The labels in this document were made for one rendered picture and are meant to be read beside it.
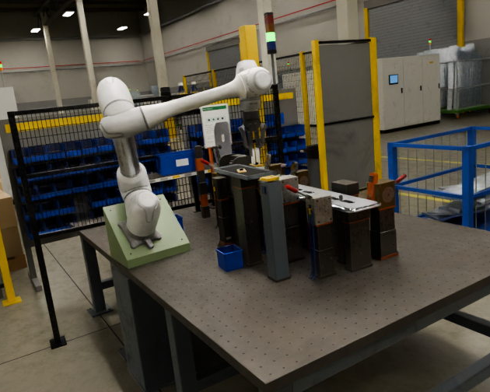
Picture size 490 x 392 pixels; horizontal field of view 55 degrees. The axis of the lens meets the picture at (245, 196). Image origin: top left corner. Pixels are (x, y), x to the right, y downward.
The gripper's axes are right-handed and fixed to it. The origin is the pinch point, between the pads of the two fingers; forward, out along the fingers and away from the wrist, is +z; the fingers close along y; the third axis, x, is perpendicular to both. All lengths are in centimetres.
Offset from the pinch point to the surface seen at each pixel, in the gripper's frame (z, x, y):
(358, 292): 54, -45, 21
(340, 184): 21.1, 4.4, 44.7
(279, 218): 25.4, -17.7, 1.8
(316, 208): 22.1, -25.8, 15.6
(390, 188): 21, -21, 56
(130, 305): 73, 39, -62
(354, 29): -127, 669, 482
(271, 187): 11.6, -18.0, -1.0
